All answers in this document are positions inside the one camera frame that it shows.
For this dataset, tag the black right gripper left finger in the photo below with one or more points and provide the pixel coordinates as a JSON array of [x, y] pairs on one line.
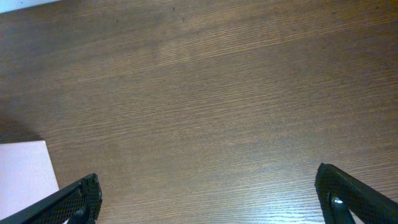
[[79, 202]]

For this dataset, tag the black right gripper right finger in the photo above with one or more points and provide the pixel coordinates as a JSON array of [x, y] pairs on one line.
[[341, 195]]

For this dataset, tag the pink cardboard box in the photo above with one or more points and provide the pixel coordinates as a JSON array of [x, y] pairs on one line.
[[27, 175]]

